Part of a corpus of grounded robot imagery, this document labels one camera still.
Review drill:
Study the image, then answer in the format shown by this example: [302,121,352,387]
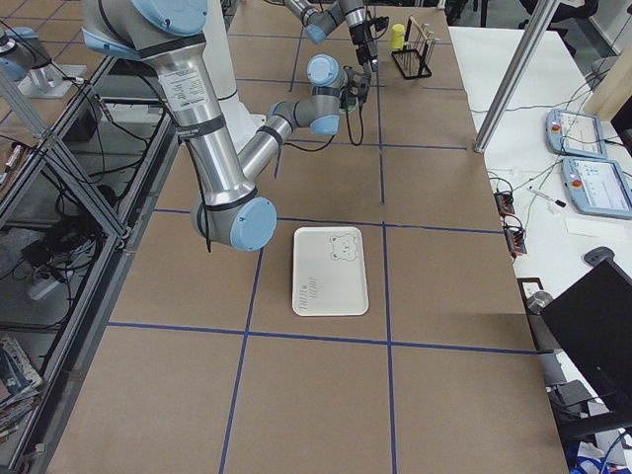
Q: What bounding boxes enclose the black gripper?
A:
[341,66,370,107]
[351,22,379,72]

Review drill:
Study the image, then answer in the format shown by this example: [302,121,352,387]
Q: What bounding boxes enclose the light green cup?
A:
[339,97,357,115]

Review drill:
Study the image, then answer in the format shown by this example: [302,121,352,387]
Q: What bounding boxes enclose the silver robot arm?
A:
[82,1,378,251]
[281,0,379,73]

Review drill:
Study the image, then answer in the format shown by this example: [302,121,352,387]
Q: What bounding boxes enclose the yellow cup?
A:
[389,23,406,50]

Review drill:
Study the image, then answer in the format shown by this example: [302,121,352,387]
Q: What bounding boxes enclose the pale green bear tray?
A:
[292,226,369,317]

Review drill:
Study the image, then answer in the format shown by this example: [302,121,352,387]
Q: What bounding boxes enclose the steel cylinder cup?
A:
[526,290,554,315]

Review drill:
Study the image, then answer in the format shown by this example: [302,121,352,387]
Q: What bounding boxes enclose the upper orange connector box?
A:
[494,190,515,217]

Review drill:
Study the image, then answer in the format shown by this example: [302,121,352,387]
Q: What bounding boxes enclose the orange connector box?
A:
[504,224,527,258]
[494,190,515,217]

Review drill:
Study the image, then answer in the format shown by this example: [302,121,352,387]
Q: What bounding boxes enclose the upper teach pendant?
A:
[545,109,607,159]

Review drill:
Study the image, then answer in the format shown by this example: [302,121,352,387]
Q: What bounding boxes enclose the teach pendant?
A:
[545,109,607,159]
[562,156,631,220]

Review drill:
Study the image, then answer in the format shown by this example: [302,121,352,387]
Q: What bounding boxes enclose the lower orange connector box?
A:
[504,224,527,258]

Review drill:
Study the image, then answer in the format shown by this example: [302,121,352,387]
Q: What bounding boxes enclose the black marker pen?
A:
[528,187,567,208]

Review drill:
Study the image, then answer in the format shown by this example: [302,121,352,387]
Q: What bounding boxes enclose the lower teach pendant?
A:
[562,156,631,220]

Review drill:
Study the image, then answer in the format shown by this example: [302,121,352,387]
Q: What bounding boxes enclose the black monitor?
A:
[541,259,631,410]

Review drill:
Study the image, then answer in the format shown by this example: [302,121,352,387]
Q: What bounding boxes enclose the wrist black camera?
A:
[368,16,389,37]

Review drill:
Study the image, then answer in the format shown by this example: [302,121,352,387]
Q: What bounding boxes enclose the black wire cup rack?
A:
[391,16,438,80]

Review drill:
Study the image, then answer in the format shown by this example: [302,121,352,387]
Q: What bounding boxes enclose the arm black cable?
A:
[283,96,367,152]

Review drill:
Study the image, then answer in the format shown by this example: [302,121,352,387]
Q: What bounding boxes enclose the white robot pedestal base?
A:
[203,0,266,152]

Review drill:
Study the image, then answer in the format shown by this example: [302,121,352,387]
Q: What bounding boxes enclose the aluminium frame post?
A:
[474,0,561,153]

